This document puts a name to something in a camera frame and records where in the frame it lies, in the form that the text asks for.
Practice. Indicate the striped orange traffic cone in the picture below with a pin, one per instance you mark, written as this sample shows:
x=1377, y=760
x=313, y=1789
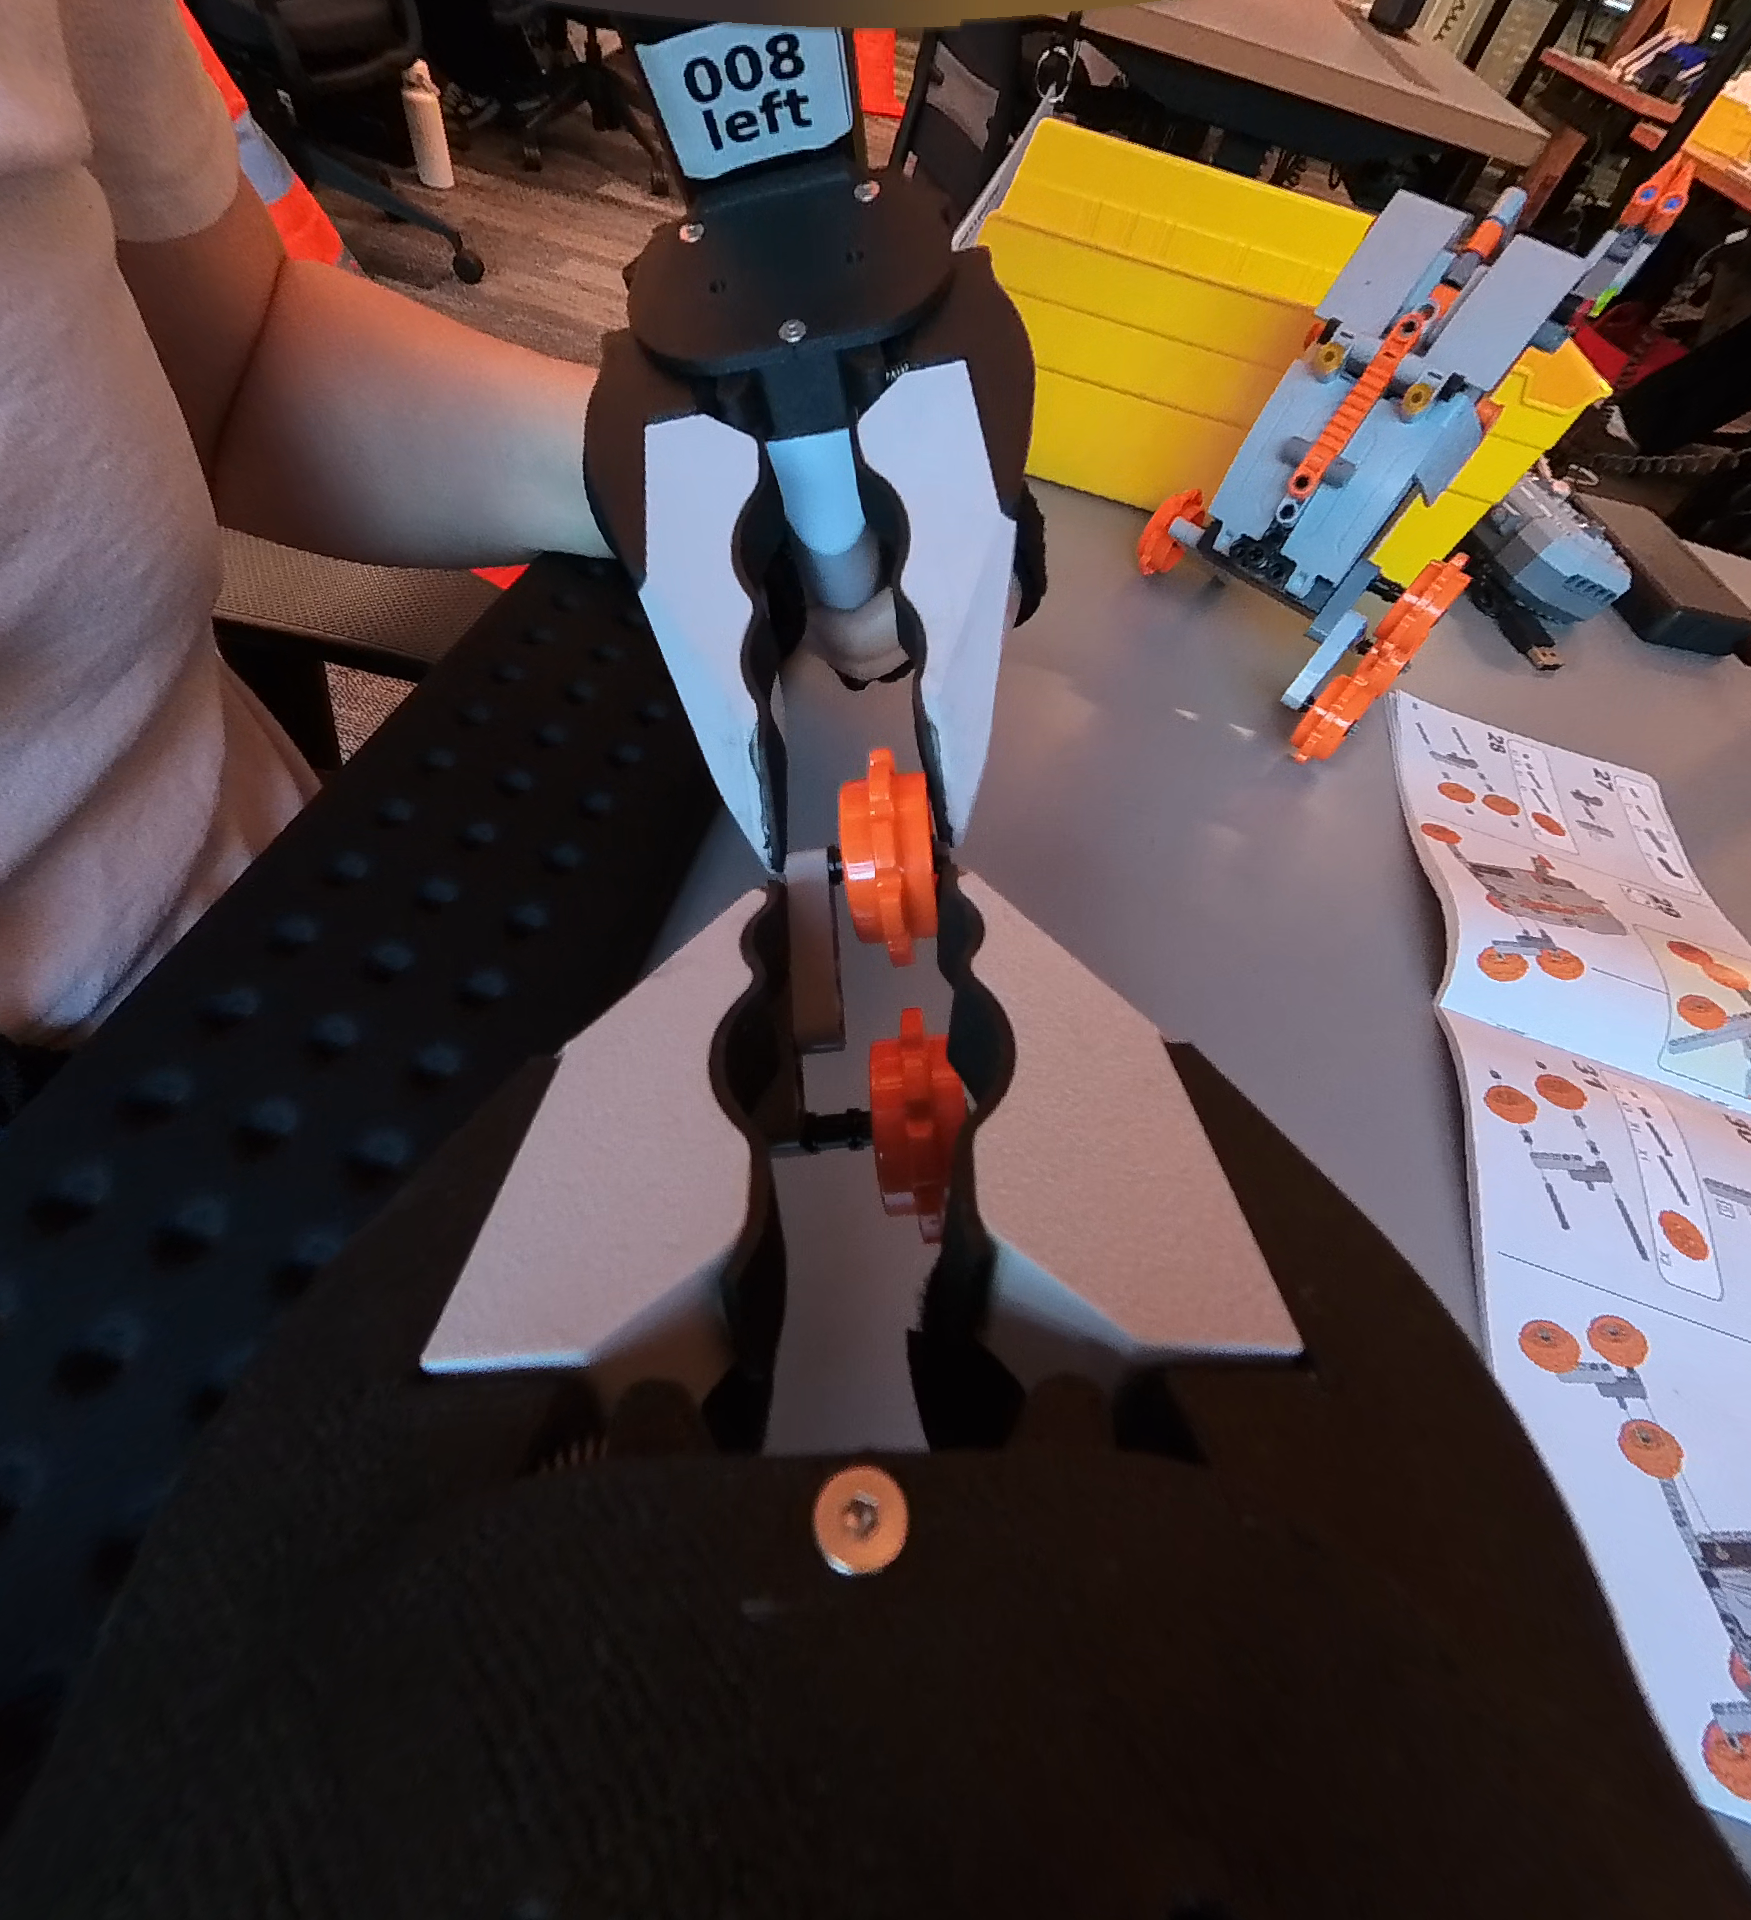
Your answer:
x=289, y=197

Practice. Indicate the person's left hand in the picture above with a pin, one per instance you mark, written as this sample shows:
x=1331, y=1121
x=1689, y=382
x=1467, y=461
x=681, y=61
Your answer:
x=861, y=641

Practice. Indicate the grey mesh office chair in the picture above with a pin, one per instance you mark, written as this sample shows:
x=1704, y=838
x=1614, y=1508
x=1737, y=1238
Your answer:
x=351, y=659

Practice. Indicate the grey desk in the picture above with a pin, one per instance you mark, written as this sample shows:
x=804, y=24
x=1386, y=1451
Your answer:
x=1190, y=929

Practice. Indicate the person's left forearm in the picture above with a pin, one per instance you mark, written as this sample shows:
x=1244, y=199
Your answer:
x=409, y=436

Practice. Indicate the black power adapter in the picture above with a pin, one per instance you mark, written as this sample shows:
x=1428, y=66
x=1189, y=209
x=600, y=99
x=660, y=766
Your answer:
x=1670, y=592

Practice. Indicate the grey beam orange wheel assembly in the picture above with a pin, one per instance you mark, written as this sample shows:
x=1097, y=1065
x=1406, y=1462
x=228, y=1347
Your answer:
x=885, y=856

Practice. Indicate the plain office table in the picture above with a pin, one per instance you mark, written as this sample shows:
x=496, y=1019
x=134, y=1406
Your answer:
x=1340, y=81

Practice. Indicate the grey orange block robot model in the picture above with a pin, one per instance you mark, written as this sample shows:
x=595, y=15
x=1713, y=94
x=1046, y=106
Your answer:
x=1386, y=449

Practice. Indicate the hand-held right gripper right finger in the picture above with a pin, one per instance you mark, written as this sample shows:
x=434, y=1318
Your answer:
x=1131, y=1199

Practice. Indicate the black office chair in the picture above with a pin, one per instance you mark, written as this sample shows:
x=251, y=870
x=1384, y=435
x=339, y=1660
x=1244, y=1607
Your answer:
x=365, y=61

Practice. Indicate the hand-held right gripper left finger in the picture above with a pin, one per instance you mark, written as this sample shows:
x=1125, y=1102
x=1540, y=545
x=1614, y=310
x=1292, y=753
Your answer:
x=605, y=1214

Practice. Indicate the person's light t-shirt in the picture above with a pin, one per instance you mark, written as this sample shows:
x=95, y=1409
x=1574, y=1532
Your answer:
x=49, y=600

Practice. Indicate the white water bottle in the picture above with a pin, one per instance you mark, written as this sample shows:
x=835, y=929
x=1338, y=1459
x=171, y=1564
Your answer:
x=432, y=129

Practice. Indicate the grey battery hub block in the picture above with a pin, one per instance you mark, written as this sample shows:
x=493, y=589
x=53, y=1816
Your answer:
x=1551, y=553

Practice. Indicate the yellow storage bin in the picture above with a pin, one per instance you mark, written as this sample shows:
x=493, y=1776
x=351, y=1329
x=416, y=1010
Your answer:
x=1160, y=346

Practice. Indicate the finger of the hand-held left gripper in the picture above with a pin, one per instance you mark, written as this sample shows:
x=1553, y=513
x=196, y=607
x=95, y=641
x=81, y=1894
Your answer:
x=689, y=570
x=958, y=570

